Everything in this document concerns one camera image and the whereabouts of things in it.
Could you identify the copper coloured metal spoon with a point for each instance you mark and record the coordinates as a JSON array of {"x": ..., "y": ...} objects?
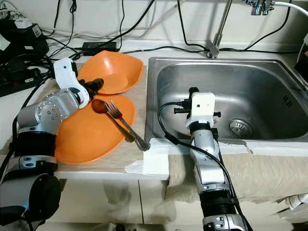
[{"x": 99, "y": 106}]

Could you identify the stainless steel sink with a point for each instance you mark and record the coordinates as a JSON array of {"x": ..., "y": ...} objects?
[{"x": 260, "y": 82}]

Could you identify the beige woven counter mat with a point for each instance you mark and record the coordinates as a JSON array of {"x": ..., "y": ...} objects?
[{"x": 125, "y": 159}]

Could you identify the beige hanging towel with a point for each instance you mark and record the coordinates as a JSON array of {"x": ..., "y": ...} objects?
[{"x": 183, "y": 178}]

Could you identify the steel sink faucet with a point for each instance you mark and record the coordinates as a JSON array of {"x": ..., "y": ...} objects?
[{"x": 216, "y": 41}]

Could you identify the black power strip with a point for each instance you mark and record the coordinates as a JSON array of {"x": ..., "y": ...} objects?
[{"x": 19, "y": 82}]

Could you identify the chrome wall tap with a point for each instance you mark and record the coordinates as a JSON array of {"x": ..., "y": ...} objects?
[{"x": 260, "y": 6}]

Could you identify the black charger with white labels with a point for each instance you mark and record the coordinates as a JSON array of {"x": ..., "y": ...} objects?
[{"x": 24, "y": 41}]

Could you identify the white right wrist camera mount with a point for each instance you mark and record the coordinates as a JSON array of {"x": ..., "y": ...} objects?
[{"x": 203, "y": 106}]

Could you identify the orange plastic plate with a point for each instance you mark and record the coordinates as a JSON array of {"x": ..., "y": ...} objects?
[{"x": 86, "y": 139}]

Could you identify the flat black power adapter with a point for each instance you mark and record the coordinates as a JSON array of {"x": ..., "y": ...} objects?
[{"x": 98, "y": 47}]

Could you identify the black appliance with warning label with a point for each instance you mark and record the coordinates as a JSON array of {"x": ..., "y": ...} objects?
[{"x": 304, "y": 62}]

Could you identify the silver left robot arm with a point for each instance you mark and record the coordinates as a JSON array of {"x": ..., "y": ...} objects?
[{"x": 48, "y": 113}]

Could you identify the orange plastic bowl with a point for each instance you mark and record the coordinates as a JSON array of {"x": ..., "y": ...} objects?
[{"x": 115, "y": 70}]

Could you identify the steel fork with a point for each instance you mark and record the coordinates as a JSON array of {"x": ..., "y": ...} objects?
[{"x": 139, "y": 142}]

